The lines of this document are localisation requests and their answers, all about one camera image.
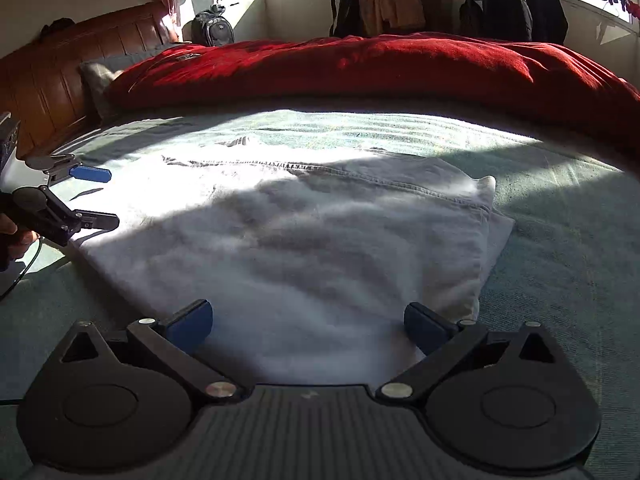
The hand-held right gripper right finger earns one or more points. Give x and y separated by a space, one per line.
422 327

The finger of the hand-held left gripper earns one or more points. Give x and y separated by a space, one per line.
100 221
90 173

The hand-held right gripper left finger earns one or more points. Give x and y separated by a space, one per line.
190 325

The white printed t-shirt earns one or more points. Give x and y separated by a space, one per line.
300 260

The person's left hand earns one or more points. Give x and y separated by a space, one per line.
22 244

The wooden headboard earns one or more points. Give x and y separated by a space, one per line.
60 70

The grey pillow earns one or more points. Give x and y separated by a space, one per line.
100 77

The dark cloth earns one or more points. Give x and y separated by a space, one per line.
57 27

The grey backpack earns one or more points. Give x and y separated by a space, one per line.
215 30

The red quilt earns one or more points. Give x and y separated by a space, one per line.
400 65

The dark hanging bag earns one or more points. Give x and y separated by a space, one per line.
471 20

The black jacket with patch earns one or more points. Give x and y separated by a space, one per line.
505 5

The red hanging garment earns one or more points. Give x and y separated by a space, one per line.
634 10

